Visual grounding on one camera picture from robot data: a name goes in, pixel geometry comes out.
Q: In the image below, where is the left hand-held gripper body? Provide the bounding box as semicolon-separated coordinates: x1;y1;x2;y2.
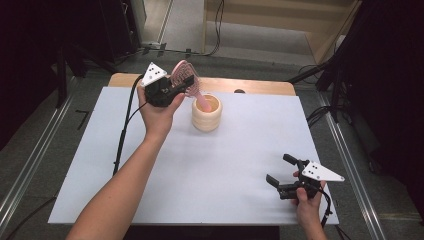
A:
140;62;183;108

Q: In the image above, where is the wooden step platform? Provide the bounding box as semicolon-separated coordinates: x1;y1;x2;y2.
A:
202;0;363;66

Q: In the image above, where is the bundle of black cables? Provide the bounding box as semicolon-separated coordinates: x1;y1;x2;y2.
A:
305;105;335;130

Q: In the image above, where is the dark cabinet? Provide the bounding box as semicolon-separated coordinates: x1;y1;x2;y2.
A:
99;0;142;64

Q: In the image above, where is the white board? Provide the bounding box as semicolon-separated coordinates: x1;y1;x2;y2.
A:
48;86;340;225

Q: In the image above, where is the wooden table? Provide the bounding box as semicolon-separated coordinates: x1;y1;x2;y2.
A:
108;73;297;97

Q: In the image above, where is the black floor cable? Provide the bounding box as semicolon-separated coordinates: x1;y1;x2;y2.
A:
4;196;58;240

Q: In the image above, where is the metal floor rail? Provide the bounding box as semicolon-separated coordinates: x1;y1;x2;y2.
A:
0;76;80;231
316;91;388;240

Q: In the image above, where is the left hand-held gripper cable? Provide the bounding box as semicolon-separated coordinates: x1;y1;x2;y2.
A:
112;74;148;177

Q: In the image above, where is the black metal stand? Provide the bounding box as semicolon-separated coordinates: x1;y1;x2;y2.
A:
55;46;68;109

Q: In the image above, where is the pink hairbrush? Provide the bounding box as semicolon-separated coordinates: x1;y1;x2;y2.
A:
169;59;213;113

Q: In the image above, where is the person's dark clothing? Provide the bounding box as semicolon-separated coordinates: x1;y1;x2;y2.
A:
122;225;281;240

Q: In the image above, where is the hand-held gripper cable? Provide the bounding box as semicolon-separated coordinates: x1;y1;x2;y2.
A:
319;187;334;230
112;74;148;177

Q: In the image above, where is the person's right hand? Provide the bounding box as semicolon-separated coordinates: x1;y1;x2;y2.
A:
291;181;328;226

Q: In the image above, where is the hanging black cable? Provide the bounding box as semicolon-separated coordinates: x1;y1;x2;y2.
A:
203;0;225;57

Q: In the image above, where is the beige ribbed cup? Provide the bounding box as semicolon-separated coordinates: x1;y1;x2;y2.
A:
191;93;223;133

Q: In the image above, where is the right hand-held gripper cable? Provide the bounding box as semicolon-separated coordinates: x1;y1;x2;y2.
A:
319;187;334;230

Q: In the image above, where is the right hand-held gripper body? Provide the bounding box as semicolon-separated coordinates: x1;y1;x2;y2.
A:
277;159;346;200

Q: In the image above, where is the person's left hand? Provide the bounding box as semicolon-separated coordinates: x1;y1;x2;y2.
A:
137;86;186;142

